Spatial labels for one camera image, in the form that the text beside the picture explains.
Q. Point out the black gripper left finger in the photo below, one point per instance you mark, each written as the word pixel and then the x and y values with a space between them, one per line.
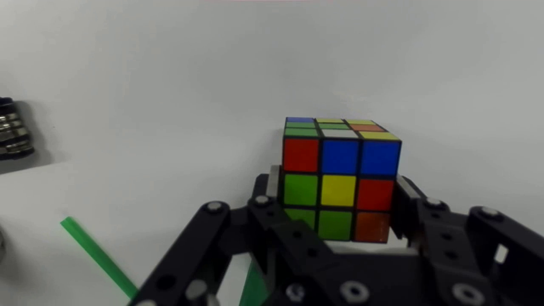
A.
pixel 226 248

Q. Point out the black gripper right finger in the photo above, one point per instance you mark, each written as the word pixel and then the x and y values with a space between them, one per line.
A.
pixel 469 248

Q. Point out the multicoloured Rubik's cube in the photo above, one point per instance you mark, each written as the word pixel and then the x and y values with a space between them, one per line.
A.
pixel 340 178

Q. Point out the green star-shaped toy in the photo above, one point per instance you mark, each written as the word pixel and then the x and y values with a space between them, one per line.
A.
pixel 255 285

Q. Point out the long green straw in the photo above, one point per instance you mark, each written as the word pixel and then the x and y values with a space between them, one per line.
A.
pixel 102 257

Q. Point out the black calculator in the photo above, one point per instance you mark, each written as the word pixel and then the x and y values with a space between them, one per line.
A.
pixel 13 127

